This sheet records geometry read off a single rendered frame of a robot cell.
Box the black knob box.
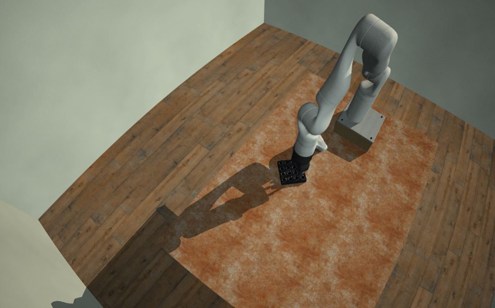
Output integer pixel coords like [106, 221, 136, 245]
[277, 160, 307, 185]

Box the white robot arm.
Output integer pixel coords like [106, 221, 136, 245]
[297, 14, 398, 149]

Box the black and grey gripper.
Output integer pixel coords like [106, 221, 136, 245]
[291, 135, 327, 174]

